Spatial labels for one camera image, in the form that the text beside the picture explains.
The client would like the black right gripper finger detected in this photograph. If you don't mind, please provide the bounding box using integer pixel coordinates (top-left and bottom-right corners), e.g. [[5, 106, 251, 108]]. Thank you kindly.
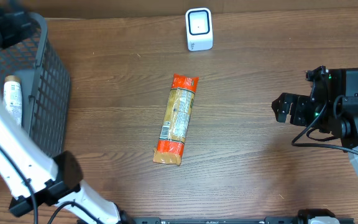
[[272, 93, 297, 112], [277, 106, 291, 123]]

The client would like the white tube with gold cap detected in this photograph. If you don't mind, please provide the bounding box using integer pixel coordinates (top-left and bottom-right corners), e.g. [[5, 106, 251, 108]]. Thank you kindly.
[[3, 75, 22, 126]]

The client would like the orange long snack packet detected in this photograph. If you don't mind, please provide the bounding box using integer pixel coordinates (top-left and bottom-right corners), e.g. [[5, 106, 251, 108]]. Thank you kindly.
[[153, 74, 199, 166]]

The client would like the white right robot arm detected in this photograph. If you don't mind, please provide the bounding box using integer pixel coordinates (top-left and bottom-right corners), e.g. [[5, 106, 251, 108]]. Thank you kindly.
[[272, 66, 358, 177]]

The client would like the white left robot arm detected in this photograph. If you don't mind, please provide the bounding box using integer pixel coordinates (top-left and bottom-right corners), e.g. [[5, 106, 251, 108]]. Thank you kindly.
[[0, 1, 132, 223]]

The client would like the white barcode scanner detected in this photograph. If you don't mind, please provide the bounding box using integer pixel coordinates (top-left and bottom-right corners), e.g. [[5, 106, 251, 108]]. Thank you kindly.
[[185, 7, 213, 52]]

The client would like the grey plastic mesh basket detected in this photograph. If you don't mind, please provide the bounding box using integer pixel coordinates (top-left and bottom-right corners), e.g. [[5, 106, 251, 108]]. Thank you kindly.
[[0, 13, 71, 157]]

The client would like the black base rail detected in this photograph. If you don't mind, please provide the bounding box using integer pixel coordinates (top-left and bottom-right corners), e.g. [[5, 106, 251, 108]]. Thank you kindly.
[[76, 208, 356, 224]]

